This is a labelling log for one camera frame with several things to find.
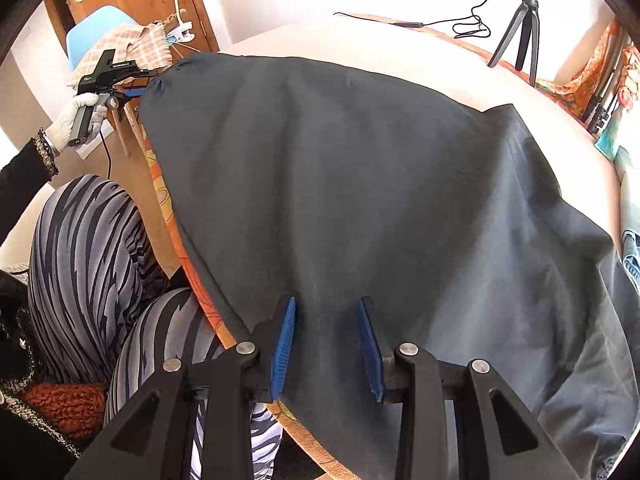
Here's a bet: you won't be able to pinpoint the black pants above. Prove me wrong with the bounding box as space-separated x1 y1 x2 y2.
138 52 640 480

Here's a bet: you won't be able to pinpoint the black left sleeve forearm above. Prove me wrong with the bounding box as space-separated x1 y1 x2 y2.
0 129 58 242

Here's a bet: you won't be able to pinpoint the white gloved left hand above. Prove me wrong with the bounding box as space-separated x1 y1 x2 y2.
44 93 107 156

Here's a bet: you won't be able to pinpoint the checkered beige cloth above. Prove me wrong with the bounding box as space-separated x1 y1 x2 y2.
66 22 172 88

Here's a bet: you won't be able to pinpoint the light blue chair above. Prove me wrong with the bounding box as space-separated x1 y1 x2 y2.
66 6 137 70

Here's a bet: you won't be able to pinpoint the white clip desk lamp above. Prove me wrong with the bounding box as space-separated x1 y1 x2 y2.
156 0 199 47

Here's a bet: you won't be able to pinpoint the striped grey legging legs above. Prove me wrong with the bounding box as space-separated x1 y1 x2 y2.
27 173 286 480

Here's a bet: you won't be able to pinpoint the orange knitted cloth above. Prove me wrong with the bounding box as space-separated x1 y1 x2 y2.
21 382 105 444

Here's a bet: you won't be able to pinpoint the folded blue jeans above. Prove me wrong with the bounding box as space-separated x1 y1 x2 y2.
612 144 640 296

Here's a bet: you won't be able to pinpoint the teal small bag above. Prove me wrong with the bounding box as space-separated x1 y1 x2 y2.
594 106 626 162

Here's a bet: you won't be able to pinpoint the orange patterned folded umbrella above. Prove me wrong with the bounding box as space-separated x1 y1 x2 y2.
536 18 639 120

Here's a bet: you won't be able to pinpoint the orange floral bed sheet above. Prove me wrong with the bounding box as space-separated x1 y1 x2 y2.
139 12 601 480

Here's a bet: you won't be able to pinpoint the black tripod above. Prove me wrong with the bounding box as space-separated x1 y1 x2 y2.
487 0 540 87

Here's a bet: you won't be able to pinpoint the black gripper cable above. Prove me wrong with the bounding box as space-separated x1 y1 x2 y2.
96 127 114 181

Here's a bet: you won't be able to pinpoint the black ring light cable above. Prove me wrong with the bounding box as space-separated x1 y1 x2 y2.
334 0 516 42

